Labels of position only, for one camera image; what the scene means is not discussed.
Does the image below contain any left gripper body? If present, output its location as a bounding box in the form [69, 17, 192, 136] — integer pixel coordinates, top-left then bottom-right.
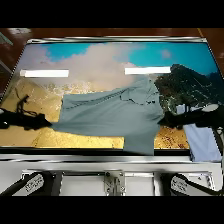
[23, 112, 53, 131]

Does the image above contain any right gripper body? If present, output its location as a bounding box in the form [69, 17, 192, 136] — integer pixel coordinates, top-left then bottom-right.
[159, 110, 188, 130]

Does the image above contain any grey-green polo shirt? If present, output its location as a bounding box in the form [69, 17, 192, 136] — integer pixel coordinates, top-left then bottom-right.
[49, 77, 166, 157]

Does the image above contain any light blue garment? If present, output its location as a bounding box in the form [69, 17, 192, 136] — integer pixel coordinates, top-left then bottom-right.
[175, 104, 223, 163]

